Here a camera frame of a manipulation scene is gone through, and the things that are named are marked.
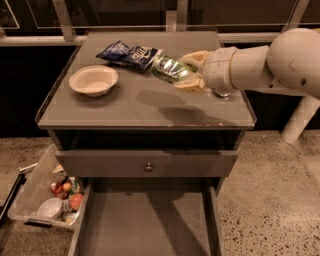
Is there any red snack packet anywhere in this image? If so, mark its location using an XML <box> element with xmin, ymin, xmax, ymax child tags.
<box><xmin>50</xmin><ymin>182</ymin><xmax>68</xmax><ymax>200</ymax></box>

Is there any metal railing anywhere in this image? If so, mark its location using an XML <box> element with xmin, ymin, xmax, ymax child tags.
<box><xmin>0</xmin><ymin>0</ymin><xmax>320</xmax><ymax>46</ymax></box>

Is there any closed upper drawer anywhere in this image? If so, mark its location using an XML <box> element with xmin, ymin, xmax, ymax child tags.
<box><xmin>56</xmin><ymin>150</ymin><xmax>238</xmax><ymax>178</ymax></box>

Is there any orange fruit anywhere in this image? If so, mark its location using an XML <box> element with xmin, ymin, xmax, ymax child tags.
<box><xmin>70</xmin><ymin>193</ymin><xmax>83</xmax><ymax>210</ymax></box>

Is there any silver soda can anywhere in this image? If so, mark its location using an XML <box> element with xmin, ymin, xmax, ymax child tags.
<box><xmin>213</xmin><ymin>91</ymin><xmax>231</xmax><ymax>98</ymax></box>

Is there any open middle drawer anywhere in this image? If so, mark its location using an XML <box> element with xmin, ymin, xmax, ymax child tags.
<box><xmin>68</xmin><ymin>183</ymin><xmax>227</xmax><ymax>256</ymax></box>

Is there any grey drawer cabinet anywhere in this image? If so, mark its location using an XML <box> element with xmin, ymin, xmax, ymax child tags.
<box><xmin>34</xmin><ymin>31</ymin><xmax>258</xmax><ymax>256</ymax></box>

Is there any white paper bowl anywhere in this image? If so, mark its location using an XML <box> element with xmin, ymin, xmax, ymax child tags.
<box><xmin>69</xmin><ymin>65</ymin><xmax>118</xmax><ymax>97</ymax></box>

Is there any blue chip bag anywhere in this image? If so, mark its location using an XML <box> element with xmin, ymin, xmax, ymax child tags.
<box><xmin>96</xmin><ymin>40</ymin><xmax>162</xmax><ymax>71</ymax></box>

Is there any green soda can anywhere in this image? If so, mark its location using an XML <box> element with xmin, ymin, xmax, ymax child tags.
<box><xmin>151</xmin><ymin>55</ymin><xmax>197</xmax><ymax>83</ymax></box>

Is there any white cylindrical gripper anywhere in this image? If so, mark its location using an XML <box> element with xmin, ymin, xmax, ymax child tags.
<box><xmin>174</xmin><ymin>47</ymin><xmax>237</xmax><ymax>94</ymax></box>

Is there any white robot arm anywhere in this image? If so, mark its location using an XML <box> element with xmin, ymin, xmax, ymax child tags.
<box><xmin>174</xmin><ymin>28</ymin><xmax>320</xmax><ymax>144</ymax></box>

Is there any clear plastic storage bin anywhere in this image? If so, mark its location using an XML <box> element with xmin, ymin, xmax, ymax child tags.
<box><xmin>8</xmin><ymin>145</ymin><xmax>84</xmax><ymax>230</ymax></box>

